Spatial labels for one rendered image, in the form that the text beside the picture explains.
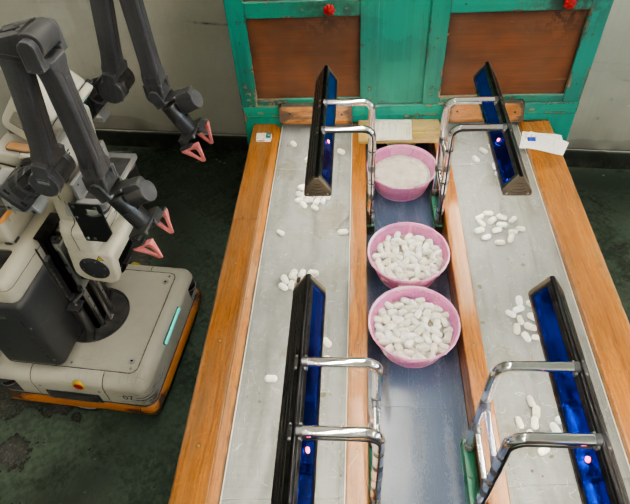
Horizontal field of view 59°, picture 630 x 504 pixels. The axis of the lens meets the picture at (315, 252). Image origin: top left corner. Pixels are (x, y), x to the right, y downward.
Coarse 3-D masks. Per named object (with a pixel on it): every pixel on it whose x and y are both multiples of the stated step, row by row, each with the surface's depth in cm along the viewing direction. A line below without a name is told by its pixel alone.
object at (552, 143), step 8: (528, 136) 217; (536, 136) 217; (544, 136) 217; (552, 136) 217; (560, 136) 217; (520, 144) 215; (528, 144) 214; (536, 144) 214; (544, 144) 214; (552, 144) 213; (560, 144) 213; (552, 152) 210; (560, 152) 209
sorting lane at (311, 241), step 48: (288, 144) 227; (336, 144) 225; (288, 192) 207; (336, 192) 205; (288, 240) 190; (336, 240) 189; (288, 288) 176; (336, 288) 175; (336, 336) 162; (240, 384) 153; (336, 384) 152; (240, 432) 144; (240, 480) 135; (336, 480) 134
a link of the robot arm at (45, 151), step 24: (24, 24) 113; (48, 24) 113; (0, 48) 112; (48, 48) 113; (24, 72) 118; (24, 96) 122; (24, 120) 127; (48, 120) 130; (48, 144) 133; (48, 168) 136; (48, 192) 140
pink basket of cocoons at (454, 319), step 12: (396, 288) 169; (408, 288) 170; (420, 288) 169; (384, 300) 169; (396, 300) 172; (432, 300) 169; (444, 300) 166; (372, 312) 165; (456, 312) 162; (372, 324) 165; (456, 324) 161; (372, 336) 158; (456, 336) 157; (384, 348) 155; (396, 360) 158; (408, 360) 152; (420, 360) 152
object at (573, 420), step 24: (552, 288) 124; (552, 312) 122; (552, 336) 119; (576, 336) 118; (552, 360) 117; (576, 360) 111; (552, 384) 114; (576, 384) 109; (576, 408) 107; (600, 408) 110; (576, 432) 105; (600, 432) 101; (576, 456) 103; (600, 456) 99; (576, 480) 102; (600, 480) 97
